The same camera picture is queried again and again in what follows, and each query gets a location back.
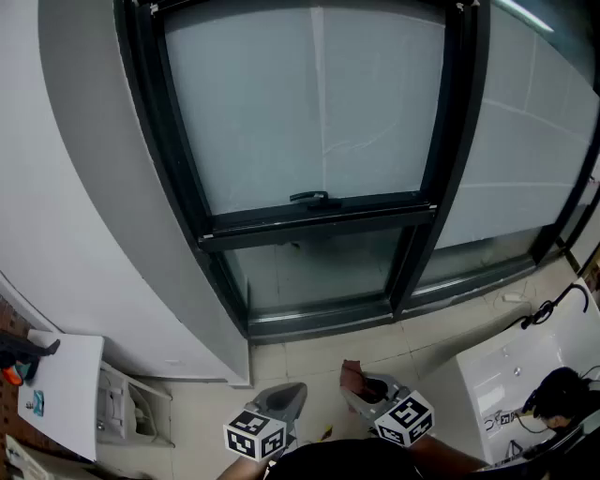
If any brown cloth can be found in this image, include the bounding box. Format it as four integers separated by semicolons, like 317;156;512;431
339;359;390;404

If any black window handle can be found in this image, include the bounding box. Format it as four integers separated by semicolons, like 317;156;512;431
289;190;343;211

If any orange object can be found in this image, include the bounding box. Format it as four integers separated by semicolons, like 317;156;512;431
2;364;35;387

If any wide frosted glass wall panel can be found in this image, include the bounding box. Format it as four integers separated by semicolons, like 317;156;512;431
433;4;600;252

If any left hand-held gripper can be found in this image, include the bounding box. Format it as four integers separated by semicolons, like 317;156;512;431
223;382;309;461

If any person's right forearm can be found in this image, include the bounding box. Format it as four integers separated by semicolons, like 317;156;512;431
407;433;488;474

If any black tool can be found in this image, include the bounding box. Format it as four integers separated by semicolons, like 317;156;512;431
0;330;61;371

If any large frosted window glass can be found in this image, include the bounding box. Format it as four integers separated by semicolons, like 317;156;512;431
163;7;446;216

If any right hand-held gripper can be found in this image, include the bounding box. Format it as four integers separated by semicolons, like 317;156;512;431
341;373;436;446

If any black framed frosted window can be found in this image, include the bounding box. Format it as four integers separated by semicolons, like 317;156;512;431
112;0;600;341

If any white ceiling light tube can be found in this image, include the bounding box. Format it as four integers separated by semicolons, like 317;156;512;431
496;0;554;33

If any person's left forearm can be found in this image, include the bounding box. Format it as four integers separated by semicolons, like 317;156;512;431
217;452;276;480

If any person's black shirt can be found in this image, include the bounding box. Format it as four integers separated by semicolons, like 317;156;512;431
264;438;423;480

